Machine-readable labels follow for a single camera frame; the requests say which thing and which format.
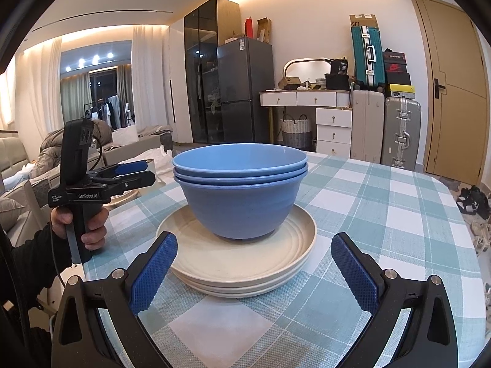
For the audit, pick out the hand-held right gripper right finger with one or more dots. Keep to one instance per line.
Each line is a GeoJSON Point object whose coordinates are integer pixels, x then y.
{"type": "Point", "coordinates": [355, 272]}

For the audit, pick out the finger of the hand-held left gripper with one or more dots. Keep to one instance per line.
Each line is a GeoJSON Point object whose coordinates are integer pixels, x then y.
{"type": "Point", "coordinates": [130, 168]}
{"type": "Point", "coordinates": [134, 182]}

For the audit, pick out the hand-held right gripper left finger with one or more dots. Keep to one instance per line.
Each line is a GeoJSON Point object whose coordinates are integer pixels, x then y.
{"type": "Point", "coordinates": [153, 272]}

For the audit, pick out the cream plate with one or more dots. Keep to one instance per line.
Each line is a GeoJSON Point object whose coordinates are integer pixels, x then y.
{"type": "Point", "coordinates": [245, 285]}
{"type": "Point", "coordinates": [245, 293]}
{"type": "Point", "coordinates": [199, 249]}

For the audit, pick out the blue bowl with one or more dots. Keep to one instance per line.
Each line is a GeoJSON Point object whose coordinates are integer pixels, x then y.
{"type": "Point", "coordinates": [238, 155]}
{"type": "Point", "coordinates": [238, 182]}
{"type": "Point", "coordinates": [238, 211]}

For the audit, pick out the person's left forearm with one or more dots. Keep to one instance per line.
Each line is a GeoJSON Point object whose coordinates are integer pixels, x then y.
{"type": "Point", "coordinates": [30, 268]}

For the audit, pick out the person's left hand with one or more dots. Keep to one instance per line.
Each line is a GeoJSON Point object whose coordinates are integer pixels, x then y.
{"type": "Point", "coordinates": [98, 224]}

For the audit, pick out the white small plate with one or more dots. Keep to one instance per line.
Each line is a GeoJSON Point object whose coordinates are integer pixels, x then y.
{"type": "Point", "coordinates": [122, 199]}

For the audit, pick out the brown grey duvet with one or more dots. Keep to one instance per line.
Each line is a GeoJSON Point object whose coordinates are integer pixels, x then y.
{"type": "Point", "coordinates": [50, 149]}

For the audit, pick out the white plastic bag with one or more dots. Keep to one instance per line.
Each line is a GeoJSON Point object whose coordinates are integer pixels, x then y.
{"type": "Point", "coordinates": [161, 168]}

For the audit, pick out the clothes rack with garments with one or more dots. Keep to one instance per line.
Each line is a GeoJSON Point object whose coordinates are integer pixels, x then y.
{"type": "Point", "coordinates": [111, 111]}

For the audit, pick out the teal checked tablecloth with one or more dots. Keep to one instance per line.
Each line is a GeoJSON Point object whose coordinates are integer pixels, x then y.
{"type": "Point", "coordinates": [364, 218]}

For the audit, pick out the white sheer curtain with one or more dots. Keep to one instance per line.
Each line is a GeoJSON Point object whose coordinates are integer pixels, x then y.
{"type": "Point", "coordinates": [42, 92]}
{"type": "Point", "coordinates": [149, 76]}

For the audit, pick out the grey beige sofa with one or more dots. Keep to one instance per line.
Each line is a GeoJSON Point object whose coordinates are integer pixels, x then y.
{"type": "Point", "coordinates": [19, 207]}

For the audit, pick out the white wardrobe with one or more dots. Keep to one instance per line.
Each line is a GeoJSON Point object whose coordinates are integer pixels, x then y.
{"type": "Point", "coordinates": [178, 84]}

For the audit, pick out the dark glass cabinet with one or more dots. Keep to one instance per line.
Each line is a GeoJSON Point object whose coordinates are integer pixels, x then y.
{"type": "Point", "coordinates": [199, 84]}

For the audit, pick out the shoes scattered on floor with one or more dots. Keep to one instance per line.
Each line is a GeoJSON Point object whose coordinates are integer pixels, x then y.
{"type": "Point", "coordinates": [472, 201]}

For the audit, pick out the dark grey refrigerator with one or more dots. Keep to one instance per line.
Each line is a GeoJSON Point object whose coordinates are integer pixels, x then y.
{"type": "Point", "coordinates": [245, 92]}

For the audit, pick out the white drawer unit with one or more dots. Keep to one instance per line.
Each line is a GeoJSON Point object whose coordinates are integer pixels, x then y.
{"type": "Point", "coordinates": [333, 134]}

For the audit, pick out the beige suitcase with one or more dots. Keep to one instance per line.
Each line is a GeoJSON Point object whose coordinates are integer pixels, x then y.
{"type": "Point", "coordinates": [366, 126]}

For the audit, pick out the silver suitcase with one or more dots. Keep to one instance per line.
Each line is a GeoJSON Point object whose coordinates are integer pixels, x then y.
{"type": "Point", "coordinates": [401, 130]}

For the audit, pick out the woven laundry basket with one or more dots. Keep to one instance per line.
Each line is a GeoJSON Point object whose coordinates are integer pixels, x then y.
{"type": "Point", "coordinates": [297, 134]}

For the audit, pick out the tan wooden door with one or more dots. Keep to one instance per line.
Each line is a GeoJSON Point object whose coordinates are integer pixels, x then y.
{"type": "Point", "coordinates": [452, 122]}

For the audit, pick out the white vanity desk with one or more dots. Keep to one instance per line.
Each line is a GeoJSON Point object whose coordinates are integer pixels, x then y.
{"type": "Point", "coordinates": [307, 99]}

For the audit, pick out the small cardboard box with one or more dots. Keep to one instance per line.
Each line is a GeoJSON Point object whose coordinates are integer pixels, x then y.
{"type": "Point", "coordinates": [289, 82]}

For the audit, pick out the red carton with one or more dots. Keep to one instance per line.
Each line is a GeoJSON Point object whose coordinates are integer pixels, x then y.
{"type": "Point", "coordinates": [249, 27]}

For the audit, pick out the yellow black shoe box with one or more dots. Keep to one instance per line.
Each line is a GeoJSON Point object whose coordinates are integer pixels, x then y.
{"type": "Point", "coordinates": [401, 91]}

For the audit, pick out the black storage bag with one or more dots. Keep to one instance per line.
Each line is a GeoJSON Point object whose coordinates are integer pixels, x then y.
{"type": "Point", "coordinates": [337, 82]}

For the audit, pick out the open brown carton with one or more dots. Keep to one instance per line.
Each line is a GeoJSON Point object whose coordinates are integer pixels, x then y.
{"type": "Point", "coordinates": [264, 30]}

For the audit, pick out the plain black shoe box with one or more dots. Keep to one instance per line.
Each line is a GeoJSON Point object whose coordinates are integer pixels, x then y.
{"type": "Point", "coordinates": [397, 78]}

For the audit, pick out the oval vanity mirror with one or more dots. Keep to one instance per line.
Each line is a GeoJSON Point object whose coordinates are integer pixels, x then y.
{"type": "Point", "coordinates": [307, 71]}

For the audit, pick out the black paper bag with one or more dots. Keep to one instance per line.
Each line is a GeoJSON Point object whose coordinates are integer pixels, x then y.
{"type": "Point", "coordinates": [339, 67]}

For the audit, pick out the teal suitcase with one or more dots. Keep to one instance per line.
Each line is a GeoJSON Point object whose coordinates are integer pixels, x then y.
{"type": "Point", "coordinates": [366, 53]}

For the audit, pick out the flat cardboard box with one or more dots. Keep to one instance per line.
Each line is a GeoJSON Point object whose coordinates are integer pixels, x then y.
{"type": "Point", "coordinates": [362, 21]}

